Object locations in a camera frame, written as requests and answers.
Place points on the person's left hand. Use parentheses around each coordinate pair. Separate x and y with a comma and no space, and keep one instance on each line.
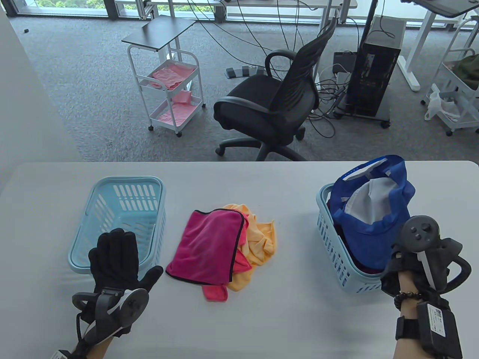
(114,260)

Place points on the person's right hand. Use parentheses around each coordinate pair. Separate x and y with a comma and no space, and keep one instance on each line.
(389,278)

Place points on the maroon apparel garment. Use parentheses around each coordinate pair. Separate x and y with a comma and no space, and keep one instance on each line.
(368,270)

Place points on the light blue hand basket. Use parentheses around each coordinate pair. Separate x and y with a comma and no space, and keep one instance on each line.
(359,283)
(112,217)

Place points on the blue cap apparel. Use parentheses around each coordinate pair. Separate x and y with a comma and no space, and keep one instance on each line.
(374,239)

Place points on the pink towel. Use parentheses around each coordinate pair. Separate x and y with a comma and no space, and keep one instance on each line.
(209,243)

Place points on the yellow towel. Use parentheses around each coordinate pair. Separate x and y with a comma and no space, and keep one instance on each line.
(262,239)

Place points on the person's right forearm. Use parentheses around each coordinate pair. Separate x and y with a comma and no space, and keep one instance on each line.
(408,349)

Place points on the person's left forearm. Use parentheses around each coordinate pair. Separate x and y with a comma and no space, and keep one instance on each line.
(95,349)

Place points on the black hand controller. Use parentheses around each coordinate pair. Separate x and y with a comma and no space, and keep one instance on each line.
(419,230)
(123,304)

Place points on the black wrist sensor box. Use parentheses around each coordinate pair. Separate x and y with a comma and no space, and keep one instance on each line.
(438,329)
(60,354)

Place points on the white rolling cart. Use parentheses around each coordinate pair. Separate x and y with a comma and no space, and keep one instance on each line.
(171,112)

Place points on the pink cloth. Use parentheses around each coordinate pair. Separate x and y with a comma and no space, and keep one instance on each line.
(176,114)
(182,97)
(174,73)

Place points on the white plastic bag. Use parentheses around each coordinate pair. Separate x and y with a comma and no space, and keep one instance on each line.
(441,106)

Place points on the black computer tower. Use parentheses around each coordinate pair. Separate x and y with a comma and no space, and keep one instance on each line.
(389,30)
(372,78)

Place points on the black office chair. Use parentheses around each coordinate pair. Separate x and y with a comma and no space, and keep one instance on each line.
(262,93)

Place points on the olive green bag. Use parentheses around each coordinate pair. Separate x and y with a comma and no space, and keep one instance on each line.
(467,69)

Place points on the grey foot pedals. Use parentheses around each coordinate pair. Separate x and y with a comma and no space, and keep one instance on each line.
(239,71)

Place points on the white standing desk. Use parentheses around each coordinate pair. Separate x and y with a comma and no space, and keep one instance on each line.
(416,52)

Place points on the black monitor pole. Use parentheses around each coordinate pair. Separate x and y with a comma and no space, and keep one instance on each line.
(368,18)

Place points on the long white desk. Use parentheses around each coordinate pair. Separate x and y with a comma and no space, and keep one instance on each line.
(299,3)

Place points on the grey metal frame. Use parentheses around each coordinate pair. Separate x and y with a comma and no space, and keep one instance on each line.
(144,9)

